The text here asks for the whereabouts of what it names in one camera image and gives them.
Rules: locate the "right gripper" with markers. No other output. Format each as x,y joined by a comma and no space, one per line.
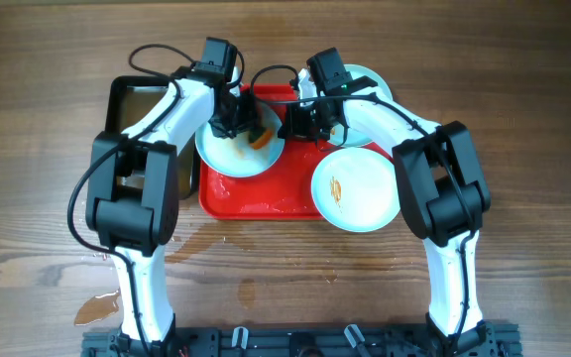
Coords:
294,128

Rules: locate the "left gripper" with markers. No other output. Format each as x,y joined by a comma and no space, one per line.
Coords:
249,116

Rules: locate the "green orange sponge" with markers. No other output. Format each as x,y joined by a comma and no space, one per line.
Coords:
259,137

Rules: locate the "light blue plate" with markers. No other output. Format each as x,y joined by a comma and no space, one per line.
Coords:
355,138
355,189
236,158

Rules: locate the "light blue plate bottom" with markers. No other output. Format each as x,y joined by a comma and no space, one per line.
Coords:
355,189

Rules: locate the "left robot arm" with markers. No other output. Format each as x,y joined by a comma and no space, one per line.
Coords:
132,189

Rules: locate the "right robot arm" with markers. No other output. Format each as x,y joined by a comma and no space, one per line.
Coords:
442,189

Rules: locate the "red plastic tray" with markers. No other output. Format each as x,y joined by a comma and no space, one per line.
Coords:
282,192

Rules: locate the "black water tray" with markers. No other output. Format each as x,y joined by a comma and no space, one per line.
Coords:
131,98

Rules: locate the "light blue plate top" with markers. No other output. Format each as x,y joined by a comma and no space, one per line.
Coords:
355,138

